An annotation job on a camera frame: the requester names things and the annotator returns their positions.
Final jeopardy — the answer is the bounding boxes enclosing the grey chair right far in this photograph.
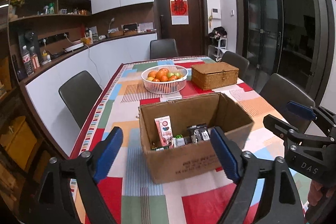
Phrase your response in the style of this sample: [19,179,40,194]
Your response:
[220,51,249,80]

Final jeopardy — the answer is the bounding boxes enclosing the oranges in basket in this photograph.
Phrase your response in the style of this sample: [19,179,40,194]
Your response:
[146,68,184,83]

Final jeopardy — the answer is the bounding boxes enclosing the grey chair left side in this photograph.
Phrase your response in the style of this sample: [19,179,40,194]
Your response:
[59,71,102,128]

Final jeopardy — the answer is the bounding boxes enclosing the white fruit basket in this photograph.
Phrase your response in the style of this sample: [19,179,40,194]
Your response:
[141,65,188,95]

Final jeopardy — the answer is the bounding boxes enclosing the black coffee machine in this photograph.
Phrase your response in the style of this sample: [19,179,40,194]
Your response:
[18,30,43,64]

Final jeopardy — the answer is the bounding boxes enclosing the black snack packet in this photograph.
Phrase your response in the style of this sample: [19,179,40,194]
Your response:
[187,123,210,144]

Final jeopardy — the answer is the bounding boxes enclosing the foil candy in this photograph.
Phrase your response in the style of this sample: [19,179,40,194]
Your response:
[150,142,158,150]

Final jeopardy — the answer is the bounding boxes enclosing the woven wicker box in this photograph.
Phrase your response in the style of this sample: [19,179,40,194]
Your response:
[191,62,239,90]

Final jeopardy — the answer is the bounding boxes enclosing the water bottle red label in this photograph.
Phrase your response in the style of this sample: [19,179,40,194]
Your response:
[22,45,34,76]

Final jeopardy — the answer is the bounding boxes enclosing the red fu door poster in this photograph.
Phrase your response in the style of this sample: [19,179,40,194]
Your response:
[169,0,189,25]

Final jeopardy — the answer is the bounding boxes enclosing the white snack packet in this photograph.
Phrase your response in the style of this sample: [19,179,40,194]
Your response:
[173,138,186,148]

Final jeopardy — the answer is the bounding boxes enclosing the grey chair right near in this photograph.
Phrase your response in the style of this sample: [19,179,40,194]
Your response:
[260,73,315,133]

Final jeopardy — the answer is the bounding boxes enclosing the white shoe rack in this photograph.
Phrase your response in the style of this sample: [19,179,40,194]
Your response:
[207,38,227,62]

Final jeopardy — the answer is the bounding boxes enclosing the colourful checked tablecloth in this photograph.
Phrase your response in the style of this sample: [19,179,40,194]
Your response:
[68,56,313,224]

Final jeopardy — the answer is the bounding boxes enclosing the grey chair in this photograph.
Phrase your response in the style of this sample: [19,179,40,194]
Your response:
[220,51,249,80]
[260,73,315,133]
[59,71,102,128]

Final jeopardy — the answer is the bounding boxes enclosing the dark wooden door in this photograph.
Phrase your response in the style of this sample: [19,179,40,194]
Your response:
[154,0,209,56]

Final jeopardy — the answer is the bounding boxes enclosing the grey chair far end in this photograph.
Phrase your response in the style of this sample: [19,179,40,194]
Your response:
[150,39,179,60]

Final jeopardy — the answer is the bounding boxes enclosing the pink candy stick packet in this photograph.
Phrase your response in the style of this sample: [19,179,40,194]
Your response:
[154,115,173,148]

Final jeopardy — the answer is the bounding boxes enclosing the brown cardboard box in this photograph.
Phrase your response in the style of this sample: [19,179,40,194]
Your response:
[139,93,254,184]

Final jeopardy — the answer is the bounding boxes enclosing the person right hand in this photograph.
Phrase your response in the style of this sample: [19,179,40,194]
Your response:
[307,180,323,206]

